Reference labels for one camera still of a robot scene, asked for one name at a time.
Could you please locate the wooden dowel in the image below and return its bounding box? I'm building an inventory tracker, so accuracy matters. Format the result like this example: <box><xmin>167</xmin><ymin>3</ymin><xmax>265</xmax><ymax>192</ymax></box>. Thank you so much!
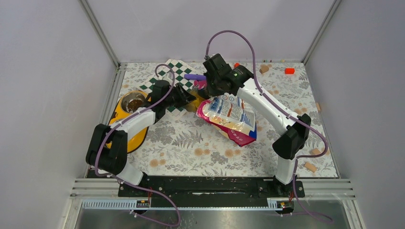
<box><xmin>304</xmin><ymin>162</ymin><xmax>317</xmax><ymax>173</ymax></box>

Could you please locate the floral tablecloth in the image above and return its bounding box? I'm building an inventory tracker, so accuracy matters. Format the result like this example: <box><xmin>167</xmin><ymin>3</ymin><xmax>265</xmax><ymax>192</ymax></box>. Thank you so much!
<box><xmin>117</xmin><ymin>62</ymin><xmax>339</xmax><ymax>178</ymax></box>

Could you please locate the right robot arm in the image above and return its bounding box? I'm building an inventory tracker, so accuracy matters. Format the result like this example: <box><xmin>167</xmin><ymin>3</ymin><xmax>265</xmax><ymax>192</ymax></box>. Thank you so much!
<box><xmin>203</xmin><ymin>54</ymin><xmax>311</xmax><ymax>197</ymax></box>

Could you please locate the red rectangular block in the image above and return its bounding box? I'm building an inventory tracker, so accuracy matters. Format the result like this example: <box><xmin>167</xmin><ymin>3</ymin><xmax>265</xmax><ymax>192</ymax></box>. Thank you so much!
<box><xmin>284</xmin><ymin>68</ymin><xmax>295</xmax><ymax>74</ymax></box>

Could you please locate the brown wooden block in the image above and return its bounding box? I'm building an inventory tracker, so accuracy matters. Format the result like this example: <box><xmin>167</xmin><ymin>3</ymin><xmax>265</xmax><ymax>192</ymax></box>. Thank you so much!
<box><xmin>259</xmin><ymin>64</ymin><xmax>270</xmax><ymax>74</ymax></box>

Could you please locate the purple plastic cylinder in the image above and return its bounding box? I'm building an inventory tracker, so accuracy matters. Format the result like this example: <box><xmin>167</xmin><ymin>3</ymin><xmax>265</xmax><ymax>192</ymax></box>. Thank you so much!
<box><xmin>184</xmin><ymin>74</ymin><xmax>206</xmax><ymax>81</ymax></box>

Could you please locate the green white checkered board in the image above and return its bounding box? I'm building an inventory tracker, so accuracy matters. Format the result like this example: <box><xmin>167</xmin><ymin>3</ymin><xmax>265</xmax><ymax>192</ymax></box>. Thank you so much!
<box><xmin>137</xmin><ymin>59</ymin><xmax>197</xmax><ymax>120</ymax></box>

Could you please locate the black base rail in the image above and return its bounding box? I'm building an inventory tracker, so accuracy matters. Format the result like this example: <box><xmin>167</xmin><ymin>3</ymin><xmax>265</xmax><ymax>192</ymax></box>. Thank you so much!
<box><xmin>117</xmin><ymin>175</ymin><xmax>306</xmax><ymax>208</ymax></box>

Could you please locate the cat food bag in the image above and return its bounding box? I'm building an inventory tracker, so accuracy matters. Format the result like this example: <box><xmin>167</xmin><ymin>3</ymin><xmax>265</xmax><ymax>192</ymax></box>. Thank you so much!
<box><xmin>193</xmin><ymin>81</ymin><xmax>257</xmax><ymax>147</ymax></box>

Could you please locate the yellow plastic scoop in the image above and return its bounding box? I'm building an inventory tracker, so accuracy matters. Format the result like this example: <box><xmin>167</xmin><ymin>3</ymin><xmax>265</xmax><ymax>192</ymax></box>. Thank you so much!
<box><xmin>185</xmin><ymin>91</ymin><xmax>205</xmax><ymax>113</ymax></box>

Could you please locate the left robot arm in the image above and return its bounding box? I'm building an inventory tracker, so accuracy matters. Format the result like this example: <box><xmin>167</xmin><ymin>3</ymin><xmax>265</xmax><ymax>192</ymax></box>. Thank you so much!
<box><xmin>85</xmin><ymin>80</ymin><xmax>196</xmax><ymax>196</ymax></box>

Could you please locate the yellow double pet bowl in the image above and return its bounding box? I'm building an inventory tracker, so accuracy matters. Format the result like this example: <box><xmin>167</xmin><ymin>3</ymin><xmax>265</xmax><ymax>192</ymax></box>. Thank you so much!
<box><xmin>106</xmin><ymin>91</ymin><xmax>151</xmax><ymax>154</ymax></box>

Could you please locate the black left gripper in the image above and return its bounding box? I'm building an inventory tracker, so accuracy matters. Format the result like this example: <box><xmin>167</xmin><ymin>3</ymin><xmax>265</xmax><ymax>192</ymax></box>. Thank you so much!
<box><xmin>163</xmin><ymin>83</ymin><xmax>195</xmax><ymax>109</ymax></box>

